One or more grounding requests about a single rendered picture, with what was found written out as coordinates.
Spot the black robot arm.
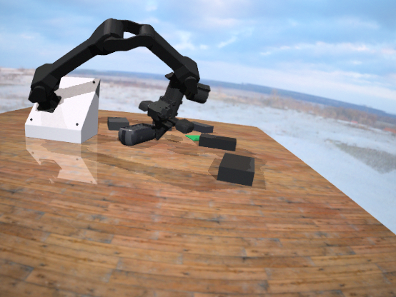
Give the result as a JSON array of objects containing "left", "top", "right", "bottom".
[{"left": 28, "top": 18, "right": 211, "bottom": 121}]

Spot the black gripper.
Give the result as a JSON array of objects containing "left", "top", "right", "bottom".
[{"left": 139, "top": 93, "right": 194, "bottom": 140}]

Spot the dark grey switch control unit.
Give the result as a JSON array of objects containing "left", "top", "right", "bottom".
[{"left": 118, "top": 124, "right": 156, "bottom": 146}]

